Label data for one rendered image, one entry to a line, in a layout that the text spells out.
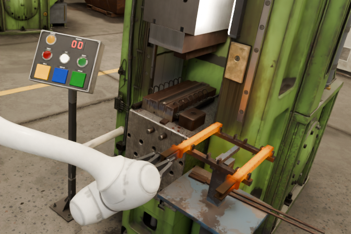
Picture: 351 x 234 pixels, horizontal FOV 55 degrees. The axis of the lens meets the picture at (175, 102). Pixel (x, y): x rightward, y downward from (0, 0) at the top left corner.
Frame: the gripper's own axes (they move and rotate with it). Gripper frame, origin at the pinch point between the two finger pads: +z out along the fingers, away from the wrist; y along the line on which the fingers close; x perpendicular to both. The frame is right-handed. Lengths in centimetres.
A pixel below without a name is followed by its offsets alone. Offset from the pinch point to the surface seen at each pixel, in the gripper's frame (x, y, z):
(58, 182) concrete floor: -102, -119, 38
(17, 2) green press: -50, -480, 221
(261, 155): 1.2, 24.6, 25.6
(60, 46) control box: 11, -93, 22
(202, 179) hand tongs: -24.8, 1.4, 28.0
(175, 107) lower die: -3.0, -26.3, 39.2
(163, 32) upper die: 32, -38, 37
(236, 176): 1.2, 23.8, 6.1
